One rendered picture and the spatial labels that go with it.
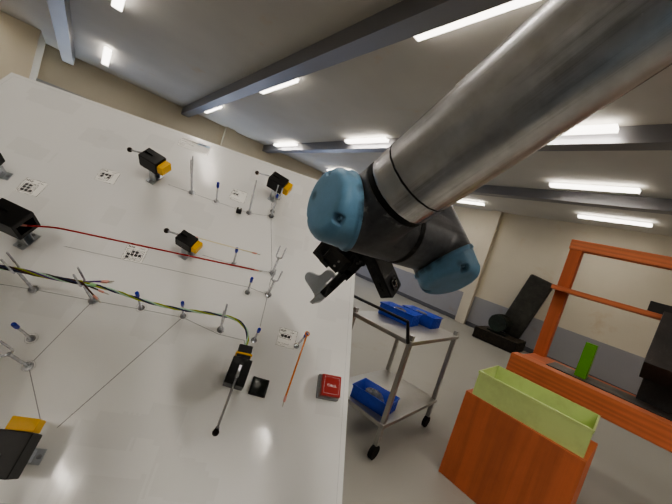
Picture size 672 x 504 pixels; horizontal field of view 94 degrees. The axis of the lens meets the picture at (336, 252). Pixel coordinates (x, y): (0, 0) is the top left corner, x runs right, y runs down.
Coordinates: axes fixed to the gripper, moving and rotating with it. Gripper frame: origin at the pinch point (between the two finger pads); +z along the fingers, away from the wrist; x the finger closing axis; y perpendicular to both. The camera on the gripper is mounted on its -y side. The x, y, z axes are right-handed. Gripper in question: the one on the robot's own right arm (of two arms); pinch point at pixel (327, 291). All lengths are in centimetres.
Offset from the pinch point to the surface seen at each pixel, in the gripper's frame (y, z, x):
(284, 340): -1.7, 25.4, 0.8
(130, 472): 2.0, 30.9, 39.2
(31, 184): 73, 34, 17
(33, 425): 18, 24, 44
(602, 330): -520, 236, -704
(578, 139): -89, -8, -435
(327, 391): -17.6, 21.0, 4.4
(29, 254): 54, 34, 27
